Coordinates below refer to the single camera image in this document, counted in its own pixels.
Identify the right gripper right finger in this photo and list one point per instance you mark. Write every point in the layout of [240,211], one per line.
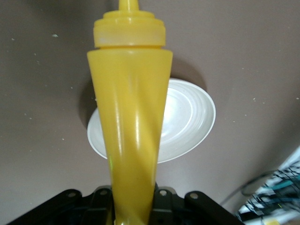
[187,208]

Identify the beige round plate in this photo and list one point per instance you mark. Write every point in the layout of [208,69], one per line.
[187,122]

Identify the yellow mustard squeeze bottle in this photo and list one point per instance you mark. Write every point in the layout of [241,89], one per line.
[131,105]

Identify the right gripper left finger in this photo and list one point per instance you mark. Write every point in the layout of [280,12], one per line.
[70,208]

